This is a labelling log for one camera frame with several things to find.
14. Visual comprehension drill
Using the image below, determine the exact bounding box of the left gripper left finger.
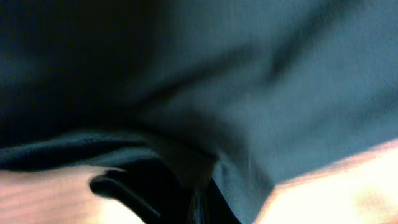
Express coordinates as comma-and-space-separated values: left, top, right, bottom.
90, 159, 199, 224

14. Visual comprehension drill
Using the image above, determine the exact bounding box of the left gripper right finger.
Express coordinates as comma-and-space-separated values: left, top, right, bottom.
206, 179, 241, 224

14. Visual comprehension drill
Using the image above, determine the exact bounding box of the black t-shirt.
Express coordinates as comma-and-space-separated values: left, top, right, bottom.
1, 0, 397, 223

